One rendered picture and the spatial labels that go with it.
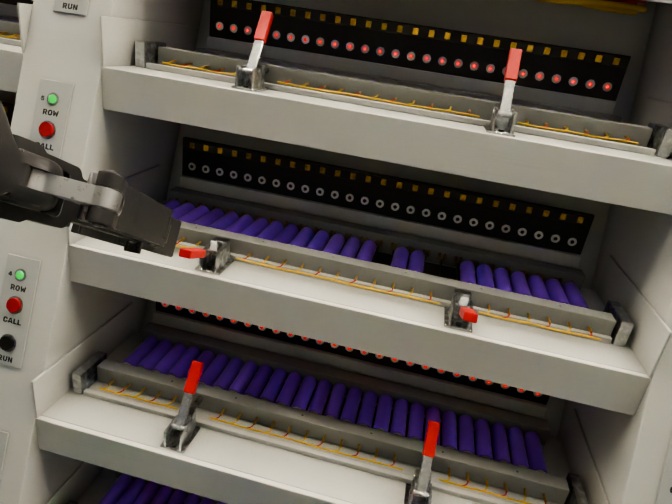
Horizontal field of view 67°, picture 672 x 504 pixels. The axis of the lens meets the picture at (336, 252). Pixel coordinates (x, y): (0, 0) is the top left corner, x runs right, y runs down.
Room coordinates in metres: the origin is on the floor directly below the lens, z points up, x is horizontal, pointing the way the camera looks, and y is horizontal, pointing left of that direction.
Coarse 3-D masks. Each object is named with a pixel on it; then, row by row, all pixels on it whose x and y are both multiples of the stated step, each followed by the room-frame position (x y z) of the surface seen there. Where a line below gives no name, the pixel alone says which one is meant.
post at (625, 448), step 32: (640, 96) 0.65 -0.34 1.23; (608, 224) 0.66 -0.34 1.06; (640, 224) 0.56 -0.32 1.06; (640, 256) 0.55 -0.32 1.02; (640, 288) 0.53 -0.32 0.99; (608, 416) 0.53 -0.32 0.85; (640, 416) 0.47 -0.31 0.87; (608, 448) 0.52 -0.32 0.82; (640, 448) 0.47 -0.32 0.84; (608, 480) 0.50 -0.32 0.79; (640, 480) 0.47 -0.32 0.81
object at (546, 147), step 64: (128, 64) 0.59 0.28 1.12; (192, 64) 0.61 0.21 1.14; (256, 64) 0.54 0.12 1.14; (320, 64) 0.69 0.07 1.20; (384, 64) 0.67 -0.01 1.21; (448, 64) 0.66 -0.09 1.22; (512, 64) 0.52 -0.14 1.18; (576, 64) 0.63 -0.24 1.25; (256, 128) 0.54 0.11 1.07; (320, 128) 0.52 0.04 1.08; (384, 128) 0.51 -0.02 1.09; (448, 128) 0.50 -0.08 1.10; (512, 128) 0.49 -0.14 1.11; (576, 128) 0.55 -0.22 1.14; (640, 128) 0.53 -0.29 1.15; (576, 192) 0.49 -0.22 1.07; (640, 192) 0.48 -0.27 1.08
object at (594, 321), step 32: (192, 224) 0.59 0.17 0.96; (256, 256) 0.57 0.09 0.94; (288, 256) 0.56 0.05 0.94; (320, 256) 0.56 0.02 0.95; (416, 288) 0.55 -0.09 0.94; (448, 288) 0.54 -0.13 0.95; (480, 288) 0.54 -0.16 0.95; (512, 320) 0.52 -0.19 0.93; (544, 320) 0.53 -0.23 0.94; (576, 320) 0.52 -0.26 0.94; (608, 320) 0.51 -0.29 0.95
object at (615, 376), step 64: (256, 192) 0.69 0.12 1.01; (128, 256) 0.54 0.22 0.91; (576, 256) 0.63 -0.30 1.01; (256, 320) 0.53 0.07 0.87; (320, 320) 0.52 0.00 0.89; (384, 320) 0.50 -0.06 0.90; (640, 320) 0.51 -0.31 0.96; (512, 384) 0.50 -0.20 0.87; (576, 384) 0.48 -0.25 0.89; (640, 384) 0.47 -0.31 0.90
